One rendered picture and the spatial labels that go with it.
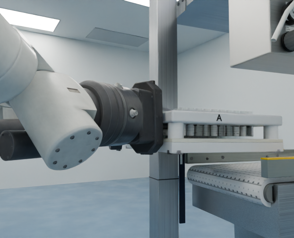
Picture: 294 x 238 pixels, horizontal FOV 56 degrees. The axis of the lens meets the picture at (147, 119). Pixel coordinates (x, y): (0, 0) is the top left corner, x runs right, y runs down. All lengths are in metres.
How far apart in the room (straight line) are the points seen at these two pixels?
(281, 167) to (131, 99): 0.30
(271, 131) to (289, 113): 4.04
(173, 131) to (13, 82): 0.28
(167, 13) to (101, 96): 0.49
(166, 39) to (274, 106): 4.09
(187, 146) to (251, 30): 0.24
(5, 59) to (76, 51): 5.72
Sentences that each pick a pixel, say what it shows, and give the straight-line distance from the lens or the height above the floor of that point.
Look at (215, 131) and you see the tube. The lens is 0.54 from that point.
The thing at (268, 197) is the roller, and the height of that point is 0.80.
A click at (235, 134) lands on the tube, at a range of 0.57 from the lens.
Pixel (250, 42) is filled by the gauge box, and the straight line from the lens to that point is 0.54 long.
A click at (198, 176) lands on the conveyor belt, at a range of 0.69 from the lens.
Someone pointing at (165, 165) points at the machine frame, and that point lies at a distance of 0.72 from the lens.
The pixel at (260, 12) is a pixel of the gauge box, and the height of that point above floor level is 1.12.
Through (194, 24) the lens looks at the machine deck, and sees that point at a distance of 0.88.
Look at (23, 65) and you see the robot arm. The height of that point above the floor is 0.96.
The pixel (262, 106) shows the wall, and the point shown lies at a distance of 4.90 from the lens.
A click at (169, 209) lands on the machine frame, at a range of 0.75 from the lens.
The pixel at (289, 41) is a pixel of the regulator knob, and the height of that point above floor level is 1.06.
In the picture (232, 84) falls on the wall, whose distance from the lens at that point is 5.38.
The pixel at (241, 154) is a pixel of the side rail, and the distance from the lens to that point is 0.84.
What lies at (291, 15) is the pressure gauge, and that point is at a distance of 0.54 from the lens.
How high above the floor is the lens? 0.91
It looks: 4 degrees up
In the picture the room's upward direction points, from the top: straight up
